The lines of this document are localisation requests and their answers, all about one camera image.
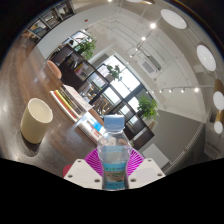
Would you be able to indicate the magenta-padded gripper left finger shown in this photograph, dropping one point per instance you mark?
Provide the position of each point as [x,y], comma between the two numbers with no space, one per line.
[81,174]

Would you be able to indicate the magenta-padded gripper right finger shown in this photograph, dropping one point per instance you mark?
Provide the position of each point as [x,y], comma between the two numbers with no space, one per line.
[146,173]

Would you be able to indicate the clear blue-capped water bottle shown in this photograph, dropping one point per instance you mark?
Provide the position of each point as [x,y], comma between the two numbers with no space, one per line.
[114,156]

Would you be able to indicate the flat round red coaster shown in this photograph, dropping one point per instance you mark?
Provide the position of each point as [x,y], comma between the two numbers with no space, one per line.
[66,170]

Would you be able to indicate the low pile of magazines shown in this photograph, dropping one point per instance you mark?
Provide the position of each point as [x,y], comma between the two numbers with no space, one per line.
[90,128]

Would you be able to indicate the large potted green plant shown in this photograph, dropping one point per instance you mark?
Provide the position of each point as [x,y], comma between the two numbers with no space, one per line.
[148,107]

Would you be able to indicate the cream paper cup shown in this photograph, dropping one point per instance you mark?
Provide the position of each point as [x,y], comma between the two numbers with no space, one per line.
[33,123]

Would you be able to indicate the tall stack of books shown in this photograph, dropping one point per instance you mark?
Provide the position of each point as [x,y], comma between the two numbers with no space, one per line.
[71,101]

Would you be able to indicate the low black shelf unit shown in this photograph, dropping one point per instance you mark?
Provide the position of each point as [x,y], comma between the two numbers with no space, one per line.
[71,75]

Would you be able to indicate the small potted green plant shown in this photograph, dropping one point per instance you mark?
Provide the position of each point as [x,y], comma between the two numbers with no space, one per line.
[115,71]

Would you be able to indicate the white ceiling air conditioner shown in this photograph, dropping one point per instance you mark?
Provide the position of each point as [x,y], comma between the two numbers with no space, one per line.
[150,66]

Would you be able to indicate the orange chairs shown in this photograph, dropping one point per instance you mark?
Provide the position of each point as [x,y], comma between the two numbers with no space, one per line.
[55,68]

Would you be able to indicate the bushy potted green plant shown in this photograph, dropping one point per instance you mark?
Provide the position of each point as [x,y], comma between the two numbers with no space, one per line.
[88,48]

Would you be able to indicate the small ceiling spotlights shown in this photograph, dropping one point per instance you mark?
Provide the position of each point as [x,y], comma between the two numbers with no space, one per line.
[152,25]

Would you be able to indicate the round white ceiling lamps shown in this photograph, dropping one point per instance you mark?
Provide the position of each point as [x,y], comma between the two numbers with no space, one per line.
[173,18]

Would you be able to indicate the tall wall bookshelf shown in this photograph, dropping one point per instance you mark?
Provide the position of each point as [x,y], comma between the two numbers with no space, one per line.
[50,18]

